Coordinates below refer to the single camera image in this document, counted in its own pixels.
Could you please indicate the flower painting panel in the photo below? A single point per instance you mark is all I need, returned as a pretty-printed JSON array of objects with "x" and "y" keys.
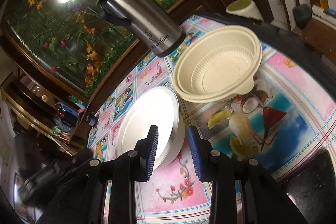
[{"x": 69, "y": 38}]

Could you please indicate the colourful printed tablecloth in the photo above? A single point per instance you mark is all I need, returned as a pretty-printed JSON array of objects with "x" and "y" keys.
[{"x": 286, "y": 123}]

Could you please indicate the white plastic bucket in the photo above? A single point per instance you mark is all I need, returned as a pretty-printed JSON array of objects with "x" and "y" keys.
[{"x": 244, "y": 8}]

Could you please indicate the dark green jug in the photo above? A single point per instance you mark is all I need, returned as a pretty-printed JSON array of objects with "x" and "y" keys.
[{"x": 302, "y": 14}]

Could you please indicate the small black jar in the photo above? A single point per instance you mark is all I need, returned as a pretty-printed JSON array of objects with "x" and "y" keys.
[{"x": 91, "y": 120}]

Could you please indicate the stainless steel thermos jug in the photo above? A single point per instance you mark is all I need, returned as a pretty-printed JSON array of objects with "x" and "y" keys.
[{"x": 145, "y": 20}]

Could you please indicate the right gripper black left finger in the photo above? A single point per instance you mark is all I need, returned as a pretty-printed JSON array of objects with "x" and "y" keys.
[{"x": 82, "y": 191}]

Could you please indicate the white foam bowl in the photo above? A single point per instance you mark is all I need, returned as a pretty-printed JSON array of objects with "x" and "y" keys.
[{"x": 158, "y": 106}]

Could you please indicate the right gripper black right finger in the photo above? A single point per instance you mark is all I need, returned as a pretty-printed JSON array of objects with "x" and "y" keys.
[{"x": 263, "y": 200}]

